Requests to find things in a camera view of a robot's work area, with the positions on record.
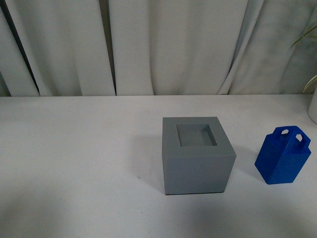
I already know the blue handled insert part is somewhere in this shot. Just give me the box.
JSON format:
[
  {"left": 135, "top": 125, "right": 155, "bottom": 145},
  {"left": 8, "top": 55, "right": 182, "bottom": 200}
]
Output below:
[{"left": 255, "top": 126, "right": 311, "bottom": 184}]

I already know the gray cube base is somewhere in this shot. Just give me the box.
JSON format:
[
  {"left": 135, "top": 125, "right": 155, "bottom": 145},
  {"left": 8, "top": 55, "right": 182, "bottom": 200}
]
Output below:
[{"left": 162, "top": 117, "right": 236, "bottom": 195}]

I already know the white curtain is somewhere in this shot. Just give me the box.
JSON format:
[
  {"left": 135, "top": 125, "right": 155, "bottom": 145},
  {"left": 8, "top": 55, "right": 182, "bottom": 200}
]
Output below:
[{"left": 0, "top": 0, "right": 317, "bottom": 96}]

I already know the white plant pot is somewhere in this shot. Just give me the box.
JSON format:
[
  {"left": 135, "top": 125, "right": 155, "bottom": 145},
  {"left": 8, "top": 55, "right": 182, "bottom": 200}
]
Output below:
[{"left": 308, "top": 88, "right": 317, "bottom": 124}]

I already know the green spider plant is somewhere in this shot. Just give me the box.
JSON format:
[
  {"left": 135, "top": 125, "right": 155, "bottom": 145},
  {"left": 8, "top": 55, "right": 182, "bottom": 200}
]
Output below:
[{"left": 290, "top": 25, "right": 317, "bottom": 93}]

